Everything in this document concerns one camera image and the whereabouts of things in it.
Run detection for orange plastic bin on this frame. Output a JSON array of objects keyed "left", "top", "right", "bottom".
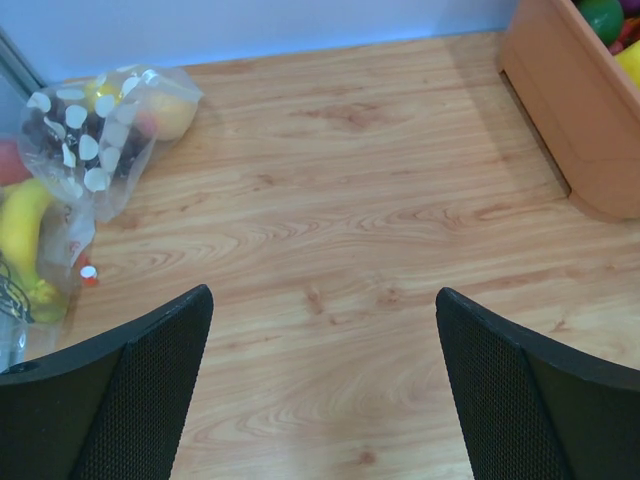
[{"left": 499, "top": 0, "right": 639, "bottom": 221}]

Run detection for dark purple fake grapes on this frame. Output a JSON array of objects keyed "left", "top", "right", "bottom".
[{"left": 20, "top": 93, "right": 150, "bottom": 178}]

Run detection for yellow fake apple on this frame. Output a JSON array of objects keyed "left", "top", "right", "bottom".
[{"left": 614, "top": 41, "right": 640, "bottom": 87}]

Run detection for clear polka dot zip bag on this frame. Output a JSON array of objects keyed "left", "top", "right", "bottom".
[{"left": 18, "top": 64, "right": 203, "bottom": 223}]

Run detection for yellow fake banana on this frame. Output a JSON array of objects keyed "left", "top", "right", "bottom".
[{"left": 1, "top": 178, "right": 68, "bottom": 325}]

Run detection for clear bag with banana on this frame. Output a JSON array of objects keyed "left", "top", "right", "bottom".
[{"left": 1, "top": 194, "right": 95, "bottom": 371}]

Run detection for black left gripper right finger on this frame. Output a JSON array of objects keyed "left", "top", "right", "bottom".
[{"left": 436, "top": 288, "right": 639, "bottom": 479}]

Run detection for orange yellow fake peach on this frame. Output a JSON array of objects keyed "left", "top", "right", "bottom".
[{"left": 135, "top": 93, "right": 198, "bottom": 141}]

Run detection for red fake peach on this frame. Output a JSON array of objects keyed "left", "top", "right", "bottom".
[{"left": 0, "top": 139, "right": 32, "bottom": 187}]

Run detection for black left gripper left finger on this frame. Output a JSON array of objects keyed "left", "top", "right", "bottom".
[{"left": 1, "top": 285, "right": 214, "bottom": 479}]

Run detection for green fake lime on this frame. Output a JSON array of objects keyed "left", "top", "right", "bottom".
[{"left": 577, "top": 0, "right": 625, "bottom": 46}]

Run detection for small yellow fake lemon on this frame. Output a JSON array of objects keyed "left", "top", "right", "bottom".
[{"left": 84, "top": 81, "right": 122, "bottom": 108}]

